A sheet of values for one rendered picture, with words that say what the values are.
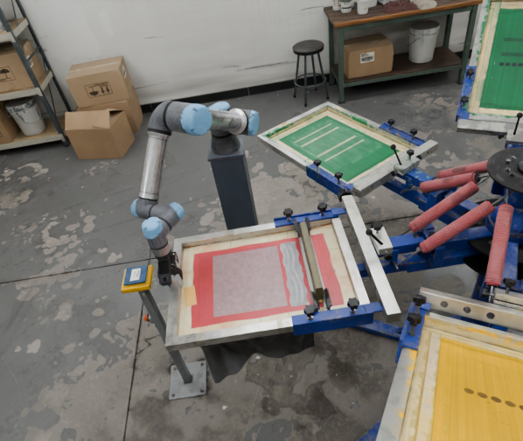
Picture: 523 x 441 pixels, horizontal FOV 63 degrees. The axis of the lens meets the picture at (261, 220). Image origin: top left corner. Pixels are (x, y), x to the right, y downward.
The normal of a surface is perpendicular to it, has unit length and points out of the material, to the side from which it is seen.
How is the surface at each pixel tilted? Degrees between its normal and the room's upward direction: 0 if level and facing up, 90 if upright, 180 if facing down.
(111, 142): 90
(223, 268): 0
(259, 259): 0
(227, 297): 0
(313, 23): 90
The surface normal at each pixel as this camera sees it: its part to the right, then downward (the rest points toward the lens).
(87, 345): -0.13, -0.74
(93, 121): -0.20, 0.01
